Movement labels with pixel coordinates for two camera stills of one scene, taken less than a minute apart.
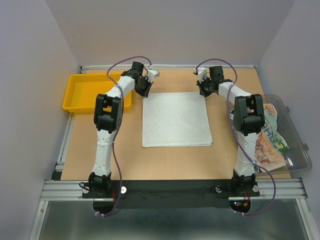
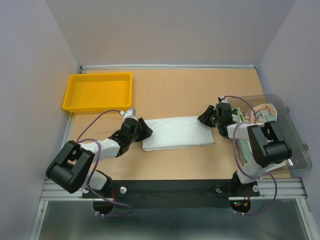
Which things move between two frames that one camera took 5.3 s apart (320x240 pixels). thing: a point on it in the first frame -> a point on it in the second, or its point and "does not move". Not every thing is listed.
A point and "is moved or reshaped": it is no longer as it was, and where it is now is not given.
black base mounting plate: (170, 193) does not move
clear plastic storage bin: (280, 147) does not move
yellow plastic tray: (82, 89) does not move
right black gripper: (206, 93) -> (205, 117)
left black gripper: (145, 92) -> (145, 132)
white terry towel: (175, 119) is moved or reshaped
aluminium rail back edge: (83, 67) does not move
